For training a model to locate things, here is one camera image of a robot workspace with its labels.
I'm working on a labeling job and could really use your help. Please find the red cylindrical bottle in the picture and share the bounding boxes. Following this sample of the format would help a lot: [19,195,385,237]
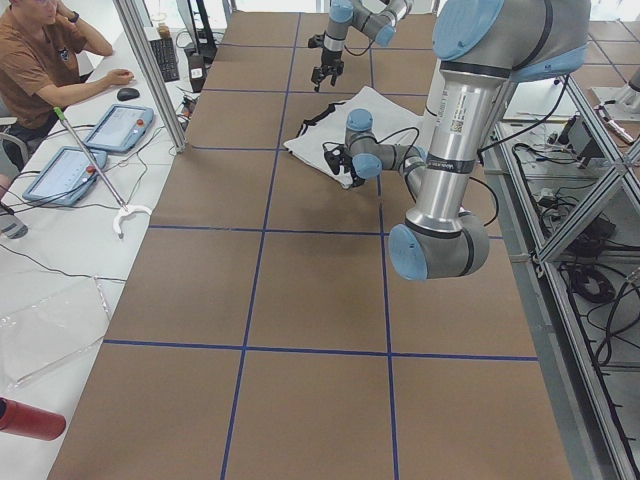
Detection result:
[1,398,66,441]

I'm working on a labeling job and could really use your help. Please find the black computer mouse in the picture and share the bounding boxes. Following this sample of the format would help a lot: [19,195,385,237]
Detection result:
[116,87,140,102]

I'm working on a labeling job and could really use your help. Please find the upper blue teach pendant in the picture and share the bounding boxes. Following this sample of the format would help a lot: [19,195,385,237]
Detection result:
[83,104,155,154]

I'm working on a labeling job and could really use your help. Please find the person in brown shirt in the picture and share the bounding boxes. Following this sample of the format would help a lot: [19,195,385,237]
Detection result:
[1,1,134,145]

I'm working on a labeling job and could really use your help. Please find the blue teach pendant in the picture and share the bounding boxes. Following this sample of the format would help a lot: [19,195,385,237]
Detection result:
[83,104,155,154]
[22,146,98,207]

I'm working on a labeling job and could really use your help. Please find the lower blue teach pendant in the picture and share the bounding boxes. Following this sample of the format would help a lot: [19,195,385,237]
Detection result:
[22,146,98,207]

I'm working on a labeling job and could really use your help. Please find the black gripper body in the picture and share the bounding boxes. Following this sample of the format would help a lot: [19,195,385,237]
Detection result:
[312,48,344,81]
[344,159,365,189]

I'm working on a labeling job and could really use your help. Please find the aluminium frame post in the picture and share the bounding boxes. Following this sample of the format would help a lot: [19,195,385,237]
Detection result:
[113,0,187,153]

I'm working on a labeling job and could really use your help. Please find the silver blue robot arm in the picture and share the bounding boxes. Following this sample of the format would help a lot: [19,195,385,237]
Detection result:
[307,0,414,92]
[344,1,591,281]

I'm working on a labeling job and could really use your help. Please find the white cartoon print t-shirt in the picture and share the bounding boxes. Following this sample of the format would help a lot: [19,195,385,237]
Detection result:
[284,86,426,189]

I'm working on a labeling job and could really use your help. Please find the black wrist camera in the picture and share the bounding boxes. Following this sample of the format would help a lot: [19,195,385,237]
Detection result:
[323,144,345,175]

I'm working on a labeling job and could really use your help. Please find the silver reacher grabber tool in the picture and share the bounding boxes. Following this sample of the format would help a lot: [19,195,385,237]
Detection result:
[53,106,152,240]

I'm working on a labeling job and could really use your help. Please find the black keyboard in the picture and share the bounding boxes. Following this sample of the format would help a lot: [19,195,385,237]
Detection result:
[149,38,180,82]

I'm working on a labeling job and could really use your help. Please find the clear plastic sheet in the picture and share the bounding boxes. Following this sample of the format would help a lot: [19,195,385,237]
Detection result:
[1,279,109,392]

